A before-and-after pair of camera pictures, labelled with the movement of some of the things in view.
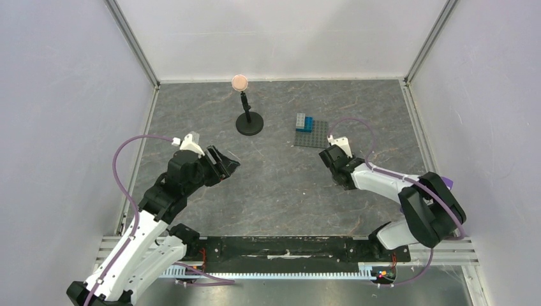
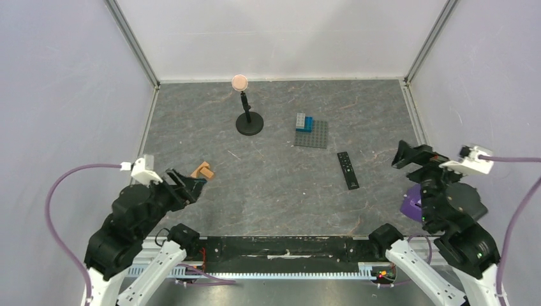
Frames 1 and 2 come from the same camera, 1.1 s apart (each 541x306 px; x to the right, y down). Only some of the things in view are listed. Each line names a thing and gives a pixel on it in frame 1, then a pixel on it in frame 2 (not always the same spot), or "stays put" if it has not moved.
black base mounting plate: [292, 250] stays put
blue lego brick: [308, 125] stays put
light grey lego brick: [300, 120] stays put
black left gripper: [224, 167] -> [187, 190]
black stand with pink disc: [249, 123] stays put
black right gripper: [331, 158] -> [421, 159]
